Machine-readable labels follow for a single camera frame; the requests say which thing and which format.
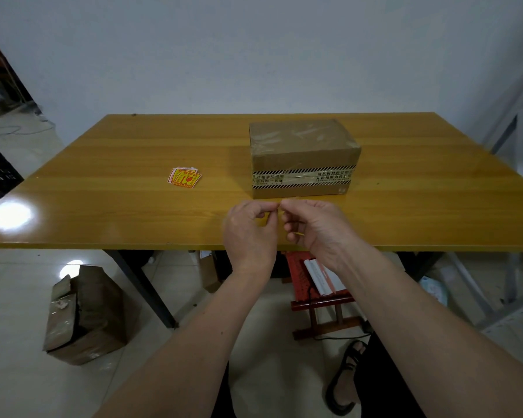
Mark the person's right hand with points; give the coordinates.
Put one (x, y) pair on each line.
(327, 239)

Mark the person's left hand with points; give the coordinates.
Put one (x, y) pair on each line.
(246, 243)

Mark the person's right thumb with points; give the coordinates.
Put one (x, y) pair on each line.
(291, 221)

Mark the person's left thumb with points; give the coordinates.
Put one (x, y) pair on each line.
(273, 224)

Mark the yellow sticker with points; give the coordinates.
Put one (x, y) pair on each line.
(281, 213)

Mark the person's right forearm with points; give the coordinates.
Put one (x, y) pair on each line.
(418, 335)

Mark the person's left forearm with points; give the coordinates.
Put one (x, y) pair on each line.
(200, 343)

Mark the white paper packet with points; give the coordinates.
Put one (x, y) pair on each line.
(322, 276)

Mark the taped brown cardboard box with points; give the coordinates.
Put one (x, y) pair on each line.
(300, 147)

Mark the red wooden stool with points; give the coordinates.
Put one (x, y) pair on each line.
(303, 295)

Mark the small brown cardboard box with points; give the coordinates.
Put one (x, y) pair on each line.
(209, 274)

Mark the small stack of red yellow stickers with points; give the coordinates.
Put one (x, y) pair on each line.
(185, 177)

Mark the black table leg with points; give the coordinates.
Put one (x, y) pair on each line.
(144, 287)
(418, 263)

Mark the light blue white package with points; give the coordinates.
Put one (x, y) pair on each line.
(433, 291)

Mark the black sandal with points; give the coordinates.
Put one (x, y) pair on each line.
(338, 387)

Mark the person's black trousers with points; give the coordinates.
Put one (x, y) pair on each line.
(388, 387)

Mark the crumpled brown cardboard box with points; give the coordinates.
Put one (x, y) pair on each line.
(91, 317)

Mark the grey metal rack frame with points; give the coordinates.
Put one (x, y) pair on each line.
(505, 134)

